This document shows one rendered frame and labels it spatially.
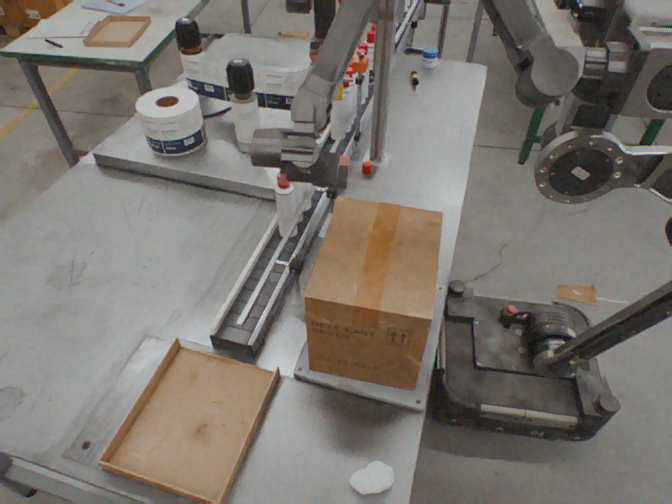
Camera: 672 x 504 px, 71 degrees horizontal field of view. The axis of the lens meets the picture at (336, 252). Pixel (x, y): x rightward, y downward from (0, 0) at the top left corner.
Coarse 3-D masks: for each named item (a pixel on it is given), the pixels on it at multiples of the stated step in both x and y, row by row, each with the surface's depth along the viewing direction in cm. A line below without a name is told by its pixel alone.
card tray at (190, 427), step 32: (192, 352) 113; (160, 384) 107; (192, 384) 107; (224, 384) 107; (256, 384) 107; (128, 416) 99; (160, 416) 102; (192, 416) 102; (224, 416) 102; (256, 416) 98; (128, 448) 97; (160, 448) 97; (192, 448) 97; (224, 448) 97; (160, 480) 93; (192, 480) 93; (224, 480) 93
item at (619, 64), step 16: (624, 32) 79; (640, 32) 77; (592, 48) 78; (608, 48) 77; (624, 48) 77; (640, 48) 73; (592, 64) 78; (608, 64) 77; (624, 64) 76; (640, 64) 75; (592, 80) 79; (608, 80) 78; (624, 80) 77; (592, 96) 82; (608, 96) 81; (624, 96) 79; (608, 112) 82
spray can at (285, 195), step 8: (280, 184) 121; (280, 192) 122; (288, 192) 122; (280, 200) 123; (288, 200) 123; (280, 208) 125; (288, 208) 125; (280, 216) 128; (288, 216) 127; (280, 224) 130; (288, 224) 129; (280, 232) 133; (296, 232) 134
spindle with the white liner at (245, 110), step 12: (240, 60) 144; (228, 72) 144; (240, 72) 143; (252, 72) 146; (228, 84) 147; (240, 84) 145; (252, 84) 148; (240, 96) 149; (252, 96) 151; (240, 108) 151; (252, 108) 152; (240, 120) 154; (252, 120) 154; (240, 132) 157; (252, 132) 157; (240, 144) 162
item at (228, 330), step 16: (368, 96) 189; (352, 128) 173; (320, 192) 147; (304, 224) 137; (272, 240) 133; (272, 256) 128; (288, 256) 128; (256, 272) 124; (272, 272) 124; (272, 288) 121; (240, 304) 117; (256, 304) 117; (224, 320) 114; (256, 320) 114; (224, 336) 111; (240, 336) 111
